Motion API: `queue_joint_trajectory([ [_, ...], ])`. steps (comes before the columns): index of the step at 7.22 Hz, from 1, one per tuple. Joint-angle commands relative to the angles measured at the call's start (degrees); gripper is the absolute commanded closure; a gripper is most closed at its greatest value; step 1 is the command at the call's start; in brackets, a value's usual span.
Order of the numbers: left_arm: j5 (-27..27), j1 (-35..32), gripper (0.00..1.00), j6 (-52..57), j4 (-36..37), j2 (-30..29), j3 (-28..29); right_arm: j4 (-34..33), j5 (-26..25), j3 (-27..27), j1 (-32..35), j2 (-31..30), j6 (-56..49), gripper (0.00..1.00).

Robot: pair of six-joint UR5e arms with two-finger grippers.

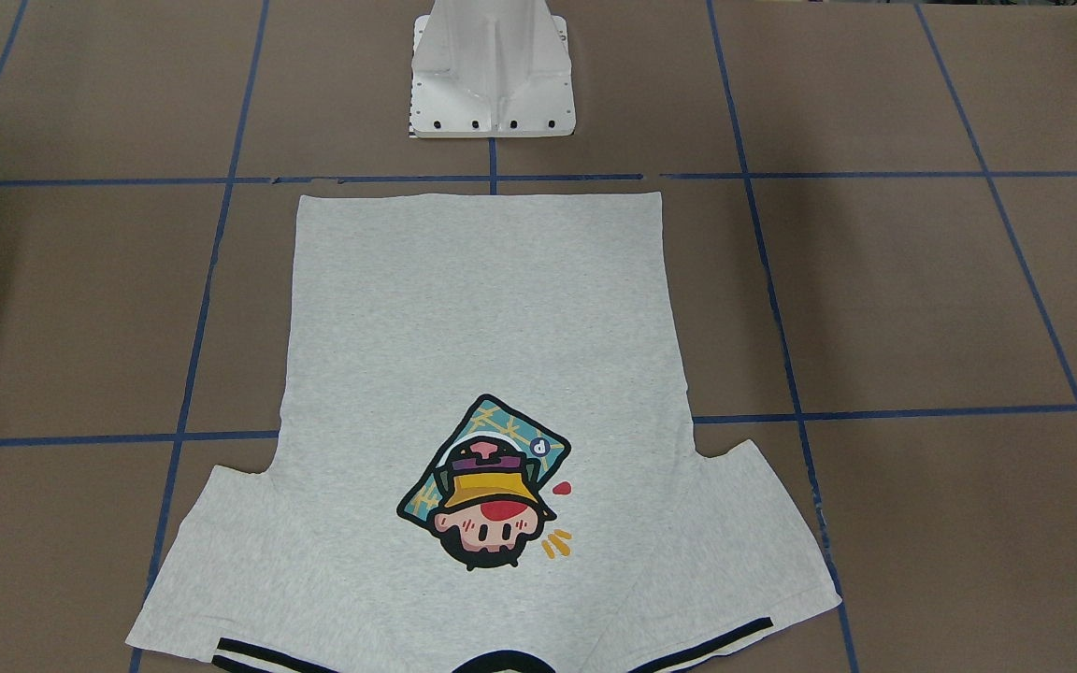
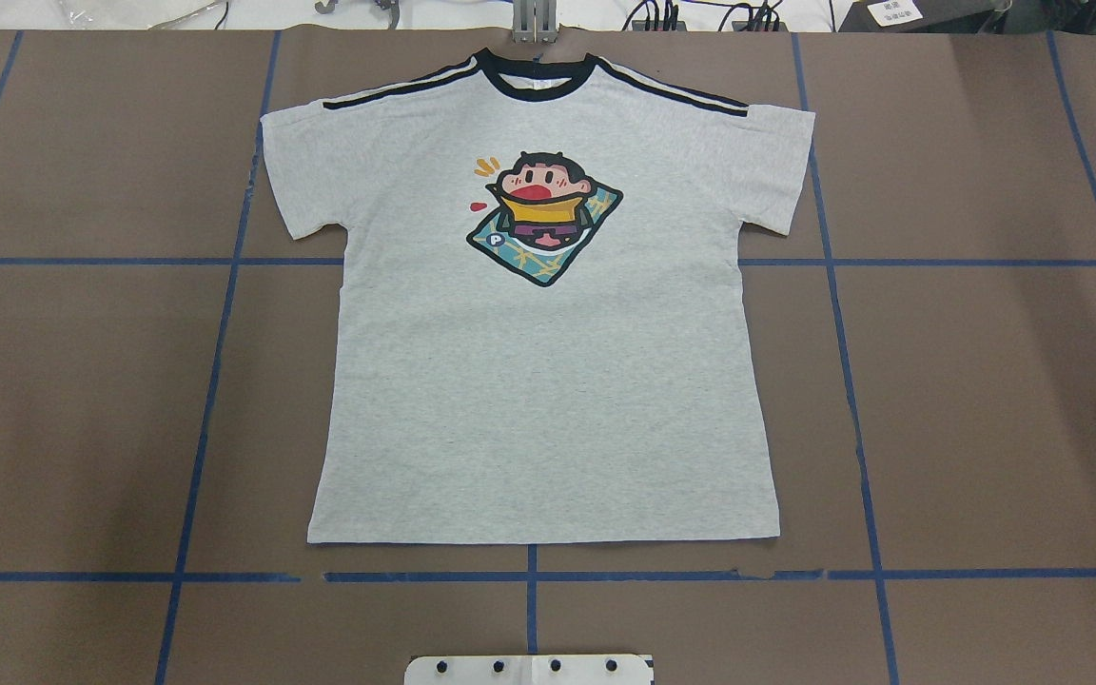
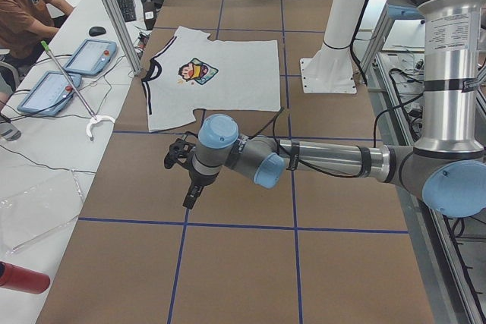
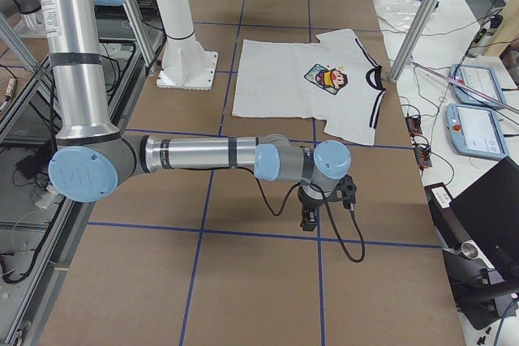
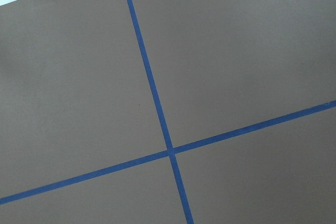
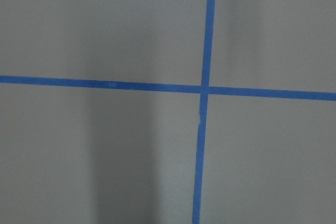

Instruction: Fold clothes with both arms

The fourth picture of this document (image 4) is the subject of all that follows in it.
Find lower blue teach pendant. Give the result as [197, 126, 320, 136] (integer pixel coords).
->
[445, 104, 508, 160]

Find aluminium frame post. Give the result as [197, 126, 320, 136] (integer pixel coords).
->
[388, 0, 439, 83]

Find black laptop computer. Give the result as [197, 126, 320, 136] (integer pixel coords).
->
[450, 156, 518, 279]

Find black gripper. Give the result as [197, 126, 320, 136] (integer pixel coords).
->
[298, 186, 324, 231]

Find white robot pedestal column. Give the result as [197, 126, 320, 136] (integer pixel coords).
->
[156, 0, 218, 90]

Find blue teach pendant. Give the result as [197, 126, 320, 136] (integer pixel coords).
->
[445, 104, 508, 160]
[449, 64, 506, 109]

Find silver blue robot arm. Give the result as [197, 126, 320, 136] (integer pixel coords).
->
[28, 0, 356, 231]

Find clear plastic sheet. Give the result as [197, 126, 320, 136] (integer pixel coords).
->
[375, 0, 421, 32]

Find black monitor stand base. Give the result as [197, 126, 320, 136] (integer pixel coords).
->
[442, 250, 518, 330]

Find upper blue teach pendant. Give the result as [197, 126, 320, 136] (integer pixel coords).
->
[449, 64, 506, 109]

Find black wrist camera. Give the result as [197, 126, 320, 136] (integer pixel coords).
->
[328, 175, 357, 215]

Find white cartoon print t-shirt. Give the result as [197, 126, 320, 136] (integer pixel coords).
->
[233, 29, 385, 146]

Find silver reacher grabber tool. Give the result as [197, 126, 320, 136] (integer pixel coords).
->
[409, 60, 518, 113]

